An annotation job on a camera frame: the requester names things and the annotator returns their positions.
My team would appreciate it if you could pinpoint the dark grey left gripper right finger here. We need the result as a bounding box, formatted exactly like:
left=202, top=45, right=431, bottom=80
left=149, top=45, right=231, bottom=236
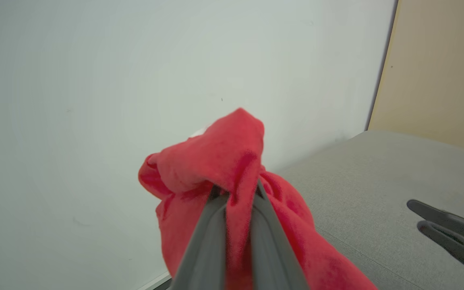
left=251, top=180, right=310, bottom=290

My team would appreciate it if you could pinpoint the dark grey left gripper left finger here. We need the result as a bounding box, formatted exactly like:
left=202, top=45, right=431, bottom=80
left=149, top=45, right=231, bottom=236
left=170, top=186, right=228, bottom=290

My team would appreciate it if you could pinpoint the red garment with white trim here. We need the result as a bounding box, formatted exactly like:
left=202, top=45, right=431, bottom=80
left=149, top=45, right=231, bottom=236
left=138, top=107, right=379, bottom=290

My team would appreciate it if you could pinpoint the grey fabric sofa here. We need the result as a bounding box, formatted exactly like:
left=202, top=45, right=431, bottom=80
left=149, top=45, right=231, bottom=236
left=274, top=130, right=464, bottom=290

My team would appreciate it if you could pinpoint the beige wooden panel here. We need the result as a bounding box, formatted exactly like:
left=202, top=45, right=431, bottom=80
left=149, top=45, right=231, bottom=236
left=368, top=0, right=464, bottom=196

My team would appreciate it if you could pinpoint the white wall baseboard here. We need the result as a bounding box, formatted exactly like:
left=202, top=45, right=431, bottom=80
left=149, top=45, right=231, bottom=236
left=137, top=271, right=172, bottom=290

